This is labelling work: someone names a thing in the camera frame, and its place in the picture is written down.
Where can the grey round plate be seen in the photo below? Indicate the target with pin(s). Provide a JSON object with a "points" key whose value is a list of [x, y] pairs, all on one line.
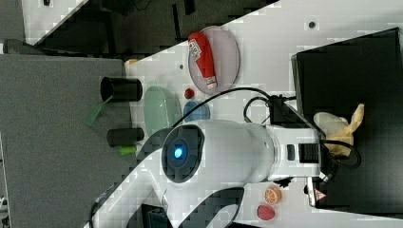
{"points": [[226, 58]]}

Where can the green lime toy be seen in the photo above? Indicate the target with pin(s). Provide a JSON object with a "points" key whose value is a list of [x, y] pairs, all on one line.
{"points": [[127, 150]]}

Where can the peeled toy banana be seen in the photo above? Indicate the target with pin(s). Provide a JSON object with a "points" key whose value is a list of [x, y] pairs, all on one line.
{"points": [[337, 128]]}

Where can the small red strawberry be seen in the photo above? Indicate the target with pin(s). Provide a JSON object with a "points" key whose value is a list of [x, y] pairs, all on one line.
{"points": [[189, 93]]}

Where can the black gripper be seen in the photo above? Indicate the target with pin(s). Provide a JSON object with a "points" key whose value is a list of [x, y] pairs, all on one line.
{"points": [[328, 168]]}

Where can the orange half toy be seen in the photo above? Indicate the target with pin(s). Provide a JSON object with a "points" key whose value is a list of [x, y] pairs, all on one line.
{"points": [[273, 195]]}

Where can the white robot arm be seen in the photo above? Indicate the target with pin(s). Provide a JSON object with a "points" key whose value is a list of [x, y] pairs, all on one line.
{"points": [[199, 169]]}

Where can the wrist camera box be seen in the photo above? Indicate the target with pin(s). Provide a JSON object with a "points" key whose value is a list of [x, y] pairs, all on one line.
{"points": [[284, 115]]}

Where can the short black cup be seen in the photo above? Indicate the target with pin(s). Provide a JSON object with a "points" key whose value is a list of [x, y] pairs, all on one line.
{"points": [[124, 136]]}

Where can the large red strawberry toy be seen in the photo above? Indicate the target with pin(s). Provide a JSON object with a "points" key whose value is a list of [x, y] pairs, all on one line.
{"points": [[265, 212]]}

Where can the green oval colander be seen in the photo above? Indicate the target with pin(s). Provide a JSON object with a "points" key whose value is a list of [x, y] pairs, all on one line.
{"points": [[161, 109]]}

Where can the blue bowl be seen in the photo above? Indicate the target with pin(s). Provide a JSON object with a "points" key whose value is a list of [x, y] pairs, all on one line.
{"points": [[201, 113]]}

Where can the tall black cup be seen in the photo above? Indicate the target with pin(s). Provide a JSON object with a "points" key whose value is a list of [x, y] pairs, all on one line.
{"points": [[121, 90]]}

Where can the red ketchup bottle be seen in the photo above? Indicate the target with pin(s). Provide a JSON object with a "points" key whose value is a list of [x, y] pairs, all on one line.
{"points": [[201, 52]]}

